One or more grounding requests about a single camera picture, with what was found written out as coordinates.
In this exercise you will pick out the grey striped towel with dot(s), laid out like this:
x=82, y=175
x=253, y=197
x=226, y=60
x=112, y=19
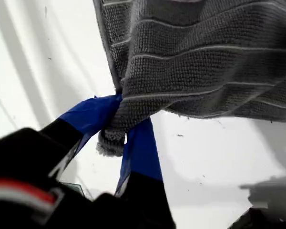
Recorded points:
x=193, y=59

